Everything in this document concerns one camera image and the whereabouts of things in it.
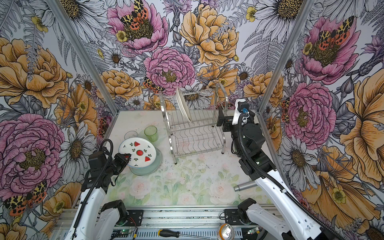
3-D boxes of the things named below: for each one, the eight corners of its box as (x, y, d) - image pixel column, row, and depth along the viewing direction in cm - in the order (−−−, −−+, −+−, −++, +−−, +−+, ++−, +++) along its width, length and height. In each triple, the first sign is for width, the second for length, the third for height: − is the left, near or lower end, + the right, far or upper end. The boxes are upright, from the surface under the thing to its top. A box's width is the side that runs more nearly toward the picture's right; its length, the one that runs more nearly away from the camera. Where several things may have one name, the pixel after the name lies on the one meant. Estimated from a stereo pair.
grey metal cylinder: (234, 192, 84) (236, 190, 81) (232, 187, 86) (234, 185, 83) (254, 186, 86) (256, 184, 83) (252, 182, 88) (254, 179, 85)
